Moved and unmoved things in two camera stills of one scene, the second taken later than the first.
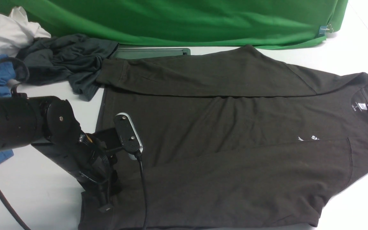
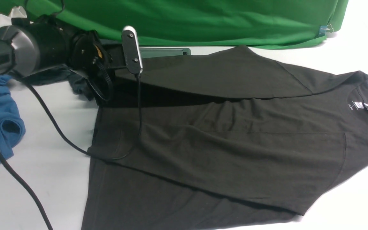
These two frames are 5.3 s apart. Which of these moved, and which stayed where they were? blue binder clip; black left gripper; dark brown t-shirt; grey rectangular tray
Moved: black left gripper
Stayed: grey rectangular tray; dark brown t-shirt; blue binder clip
